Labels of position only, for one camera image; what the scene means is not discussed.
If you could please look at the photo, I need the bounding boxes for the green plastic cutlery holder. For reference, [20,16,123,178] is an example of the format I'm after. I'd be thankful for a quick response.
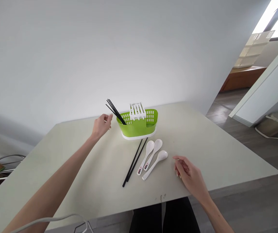
[116,109,159,136]

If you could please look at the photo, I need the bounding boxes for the person's left fingers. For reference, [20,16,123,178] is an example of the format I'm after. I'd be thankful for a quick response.
[99,113,114,123]

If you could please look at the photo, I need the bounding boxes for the white perforated shelf rack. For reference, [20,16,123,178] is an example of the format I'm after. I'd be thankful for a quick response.
[233,30,276,70]

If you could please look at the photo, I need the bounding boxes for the wooden platform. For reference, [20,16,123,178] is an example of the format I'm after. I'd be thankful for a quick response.
[219,66,267,93]

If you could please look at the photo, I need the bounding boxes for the person's legs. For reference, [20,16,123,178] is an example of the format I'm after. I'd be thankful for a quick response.
[128,197,201,233]

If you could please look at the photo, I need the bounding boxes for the person's left hand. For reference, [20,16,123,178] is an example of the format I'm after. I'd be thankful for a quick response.
[91,113,114,139]

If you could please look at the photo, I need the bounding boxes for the white spoon with red label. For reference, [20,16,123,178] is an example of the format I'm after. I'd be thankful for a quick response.
[137,140,155,176]
[143,139,163,171]

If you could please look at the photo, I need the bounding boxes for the white holder base tray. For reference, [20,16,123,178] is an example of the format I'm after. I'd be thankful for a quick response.
[121,130,157,141]

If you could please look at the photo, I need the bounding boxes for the woven basket with white handles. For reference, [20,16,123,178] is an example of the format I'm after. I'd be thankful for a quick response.
[255,112,278,140]

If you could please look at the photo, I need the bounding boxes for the plain white spoon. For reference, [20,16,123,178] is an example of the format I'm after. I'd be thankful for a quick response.
[142,150,168,181]

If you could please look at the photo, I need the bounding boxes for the black chopstick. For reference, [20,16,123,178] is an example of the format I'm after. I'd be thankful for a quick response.
[122,138,144,188]
[109,98,128,124]
[126,138,149,183]
[105,104,125,126]
[108,113,123,125]
[107,99,127,125]

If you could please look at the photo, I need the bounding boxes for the white plastic slotted insert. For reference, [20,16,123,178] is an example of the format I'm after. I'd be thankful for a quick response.
[129,103,146,121]

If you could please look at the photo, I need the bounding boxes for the person's right fingers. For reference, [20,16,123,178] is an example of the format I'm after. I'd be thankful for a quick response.
[172,156,190,180]

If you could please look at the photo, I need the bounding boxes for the grey cable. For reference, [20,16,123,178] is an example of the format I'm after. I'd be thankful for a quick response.
[11,213,92,233]

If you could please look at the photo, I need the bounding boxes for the person's right hand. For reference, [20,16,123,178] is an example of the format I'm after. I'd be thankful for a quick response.
[172,156,209,195]

